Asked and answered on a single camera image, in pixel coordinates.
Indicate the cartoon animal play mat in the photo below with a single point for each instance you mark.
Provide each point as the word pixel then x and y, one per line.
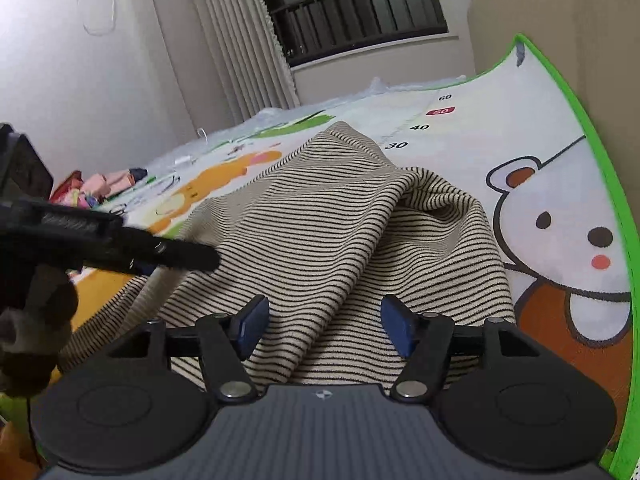
pixel 552 394

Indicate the beige striped knit garment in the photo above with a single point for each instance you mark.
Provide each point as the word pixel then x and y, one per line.
pixel 325 233

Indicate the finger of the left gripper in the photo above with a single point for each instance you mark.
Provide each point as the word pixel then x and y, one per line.
pixel 138 252

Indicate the beige pleated curtain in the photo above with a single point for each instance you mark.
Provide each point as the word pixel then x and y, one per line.
pixel 248 56

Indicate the pink clothes pile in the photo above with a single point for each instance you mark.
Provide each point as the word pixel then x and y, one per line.
pixel 88 193

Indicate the dark window with railing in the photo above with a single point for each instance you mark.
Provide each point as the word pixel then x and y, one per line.
pixel 309 30

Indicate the dark gloved left hand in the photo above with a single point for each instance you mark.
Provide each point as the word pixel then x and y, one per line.
pixel 35 331

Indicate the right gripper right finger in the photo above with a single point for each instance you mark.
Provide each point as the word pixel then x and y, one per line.
pixel 424 342

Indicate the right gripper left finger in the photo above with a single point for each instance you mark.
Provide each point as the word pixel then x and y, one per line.
pixel 225 343

